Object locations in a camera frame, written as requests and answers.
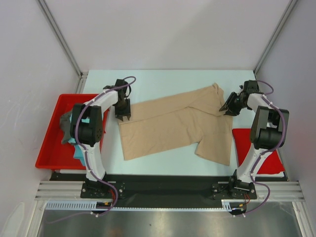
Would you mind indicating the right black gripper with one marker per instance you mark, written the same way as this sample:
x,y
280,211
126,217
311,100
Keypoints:
x,y
232,111

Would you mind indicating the folded red t shirt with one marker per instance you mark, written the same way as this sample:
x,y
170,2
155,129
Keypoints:
x,y
271,166

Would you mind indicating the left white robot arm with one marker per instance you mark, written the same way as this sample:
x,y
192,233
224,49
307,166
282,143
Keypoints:
x,y
86,125

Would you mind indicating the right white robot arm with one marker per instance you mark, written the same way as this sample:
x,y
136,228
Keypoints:
x,y
267,134

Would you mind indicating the red plastic bin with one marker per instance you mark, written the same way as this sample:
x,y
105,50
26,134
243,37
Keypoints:
x,y
54,155

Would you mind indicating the right aluminium corner post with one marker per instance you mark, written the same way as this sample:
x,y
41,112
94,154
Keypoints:
x,y
275,35

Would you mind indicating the white slotted cable duct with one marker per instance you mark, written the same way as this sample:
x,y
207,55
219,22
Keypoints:
x,y
102,206

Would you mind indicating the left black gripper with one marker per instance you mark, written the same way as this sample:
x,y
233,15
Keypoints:
x,y
119,114

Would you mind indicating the beige t shirt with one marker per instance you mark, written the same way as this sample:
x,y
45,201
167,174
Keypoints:
x,y
179,120

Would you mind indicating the left aluminium corner post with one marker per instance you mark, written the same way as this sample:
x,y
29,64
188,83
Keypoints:
x,y
59,35

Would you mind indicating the teal t shirt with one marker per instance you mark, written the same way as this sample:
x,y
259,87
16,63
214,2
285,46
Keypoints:
x,y
77,153

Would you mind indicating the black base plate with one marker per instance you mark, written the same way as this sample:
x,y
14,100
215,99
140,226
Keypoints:
x,y
174,190

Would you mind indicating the aluminium corner post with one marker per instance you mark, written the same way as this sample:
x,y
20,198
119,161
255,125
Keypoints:
x,y
275,35
59,35

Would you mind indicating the grey t shirt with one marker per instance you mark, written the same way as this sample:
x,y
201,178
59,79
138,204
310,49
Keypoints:
x,y
65,124

